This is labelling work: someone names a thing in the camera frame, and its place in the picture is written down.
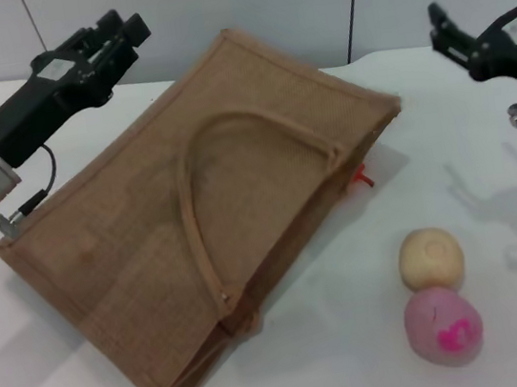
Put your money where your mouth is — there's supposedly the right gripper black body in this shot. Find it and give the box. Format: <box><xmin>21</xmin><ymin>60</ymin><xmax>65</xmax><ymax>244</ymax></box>
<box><xmin>459</xmin><ymin>4</ymin><xmax>517</xmax><ymax>112</ymax></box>

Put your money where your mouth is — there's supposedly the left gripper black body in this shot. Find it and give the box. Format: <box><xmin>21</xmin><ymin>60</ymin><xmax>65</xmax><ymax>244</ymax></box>
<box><xmin>0</xmin><ymin>31</ymin><xmax>123</xmax><ymax>172</ymax></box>

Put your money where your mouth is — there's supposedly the brown woven handbag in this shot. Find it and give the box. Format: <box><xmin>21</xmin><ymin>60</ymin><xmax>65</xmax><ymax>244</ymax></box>
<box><xmin>0</xmin><ymin>5</ymin><xmax>442</xmax><ymax>387</ymax></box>

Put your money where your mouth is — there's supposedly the beige round bun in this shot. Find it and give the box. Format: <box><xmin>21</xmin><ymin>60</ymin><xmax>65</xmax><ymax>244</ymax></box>
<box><xmin>393</xmin><ymin>222</ymin><xmax>470</xmax><ymax>298</ymax></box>

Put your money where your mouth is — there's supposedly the pink bun with magenta mark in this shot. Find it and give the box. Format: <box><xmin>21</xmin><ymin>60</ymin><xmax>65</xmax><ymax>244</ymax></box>
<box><xmin>400</xmin><ymin>281</ymin><xmax>490</xmax><ymax>375</ymax></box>

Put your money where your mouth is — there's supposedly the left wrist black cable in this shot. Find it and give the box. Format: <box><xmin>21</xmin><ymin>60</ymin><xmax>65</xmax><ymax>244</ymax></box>
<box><xmin>0</xmin><ymin>142</ymin><xmax>66</xmax><ymax>239</ymax></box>

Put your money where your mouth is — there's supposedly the dark vertical wall strip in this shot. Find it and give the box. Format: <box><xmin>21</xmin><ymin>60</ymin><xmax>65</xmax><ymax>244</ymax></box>
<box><xmin>339</xmin><ymin>0</ymin><xmax>376</xmax><ymax>66</ymax></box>

